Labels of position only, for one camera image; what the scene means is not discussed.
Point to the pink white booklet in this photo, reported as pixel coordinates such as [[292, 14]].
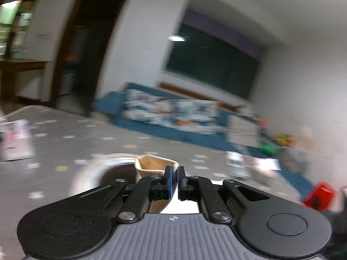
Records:
[[16, 140]]

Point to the printed blanket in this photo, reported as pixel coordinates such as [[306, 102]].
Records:
[[168, 111]]

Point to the dark window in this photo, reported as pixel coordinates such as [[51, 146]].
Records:
[[211, 59]]

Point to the blue sofa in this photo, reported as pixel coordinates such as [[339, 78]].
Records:
[[162, 134]]

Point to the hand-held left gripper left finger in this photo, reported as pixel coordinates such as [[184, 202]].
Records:
[[168, 184]]

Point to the white board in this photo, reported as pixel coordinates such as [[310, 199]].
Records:
[[242, 130]]

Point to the white round plate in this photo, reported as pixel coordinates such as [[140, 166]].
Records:
[[89, 168]]

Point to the wooden table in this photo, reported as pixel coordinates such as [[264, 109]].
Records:
[[21, 66]]

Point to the wooden rail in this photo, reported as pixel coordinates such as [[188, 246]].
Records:
[[195, 93]]

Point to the dark wooden door frame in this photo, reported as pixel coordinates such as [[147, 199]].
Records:
[[86, 48]]

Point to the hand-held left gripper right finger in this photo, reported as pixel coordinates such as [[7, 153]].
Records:
[[180, 184]]

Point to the red plastic box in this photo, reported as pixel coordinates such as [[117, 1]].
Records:
[[321, 195]]

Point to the grey star-patterned floor mat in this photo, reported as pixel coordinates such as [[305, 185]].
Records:
[[81, 135]]

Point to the green and orange toys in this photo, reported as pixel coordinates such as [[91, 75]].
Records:
[[276, 142]]

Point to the tan paper cup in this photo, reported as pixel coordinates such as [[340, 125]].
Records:
[[151, 165]]

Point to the glass-fronted cabinet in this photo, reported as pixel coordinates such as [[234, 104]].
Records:
[[13, 24]]

